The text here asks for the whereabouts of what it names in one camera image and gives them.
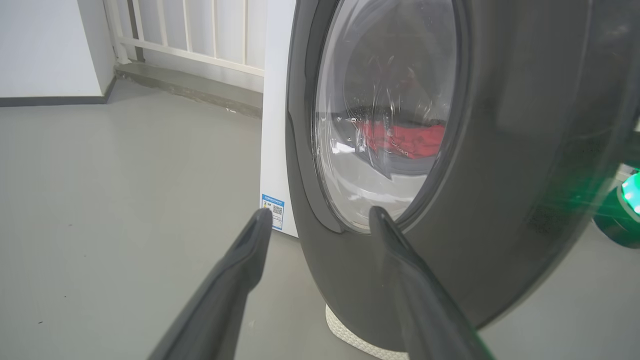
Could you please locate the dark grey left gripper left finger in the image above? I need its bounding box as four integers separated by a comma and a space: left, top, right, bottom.
147, 208, 274, 360

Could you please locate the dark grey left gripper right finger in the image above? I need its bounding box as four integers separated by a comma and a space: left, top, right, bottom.
368, 205, 495, 360

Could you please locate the white plastic laundry basket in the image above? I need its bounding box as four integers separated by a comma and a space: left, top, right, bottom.
325, 304, 411, 360

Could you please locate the dark grey washing machine door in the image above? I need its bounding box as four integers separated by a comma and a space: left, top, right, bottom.
285, 0, 640, 353

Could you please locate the white metal railing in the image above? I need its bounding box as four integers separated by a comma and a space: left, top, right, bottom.
102, 0, 267, 78

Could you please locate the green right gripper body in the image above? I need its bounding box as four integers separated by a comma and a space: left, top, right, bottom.
592, 170, 640, 249

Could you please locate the blue energy label sticker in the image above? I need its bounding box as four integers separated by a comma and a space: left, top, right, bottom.
260, 194, 285, 231

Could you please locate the red garment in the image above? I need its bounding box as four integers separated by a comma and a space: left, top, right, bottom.
359, 120, 447, 160

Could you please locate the white washing machine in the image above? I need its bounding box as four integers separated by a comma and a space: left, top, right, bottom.
260, 0, 301, 238

